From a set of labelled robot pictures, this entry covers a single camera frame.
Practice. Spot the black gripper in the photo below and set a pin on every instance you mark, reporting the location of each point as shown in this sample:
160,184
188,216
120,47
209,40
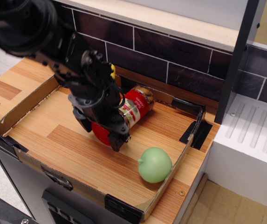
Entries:
101,106

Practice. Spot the red lid spice bottle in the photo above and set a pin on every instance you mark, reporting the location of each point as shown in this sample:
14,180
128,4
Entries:
138,102

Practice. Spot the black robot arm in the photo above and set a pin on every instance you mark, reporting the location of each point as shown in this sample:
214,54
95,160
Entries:
32,29

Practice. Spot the cardboard fence with black tape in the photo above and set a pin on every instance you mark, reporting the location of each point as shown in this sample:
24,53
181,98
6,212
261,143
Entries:
40,130

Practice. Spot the yellow toy bell pepper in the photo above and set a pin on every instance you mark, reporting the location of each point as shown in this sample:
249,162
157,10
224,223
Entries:
113,71

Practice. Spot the green toy apple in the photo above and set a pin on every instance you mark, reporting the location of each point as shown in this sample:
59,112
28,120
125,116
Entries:
154,165

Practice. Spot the grey kitchen cabinet front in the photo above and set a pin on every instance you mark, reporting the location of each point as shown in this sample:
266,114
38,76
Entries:
30,184

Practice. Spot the black oven control panel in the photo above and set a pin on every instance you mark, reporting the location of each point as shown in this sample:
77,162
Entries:
67,210

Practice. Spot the white toy sink drainboard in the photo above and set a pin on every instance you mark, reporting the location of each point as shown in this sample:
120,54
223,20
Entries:
238,156

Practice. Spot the light wooden shelf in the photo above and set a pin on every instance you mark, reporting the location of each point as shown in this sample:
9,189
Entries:
183,27

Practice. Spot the dark grey vertical post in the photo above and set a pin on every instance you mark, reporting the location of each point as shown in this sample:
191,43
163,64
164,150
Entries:
238,58

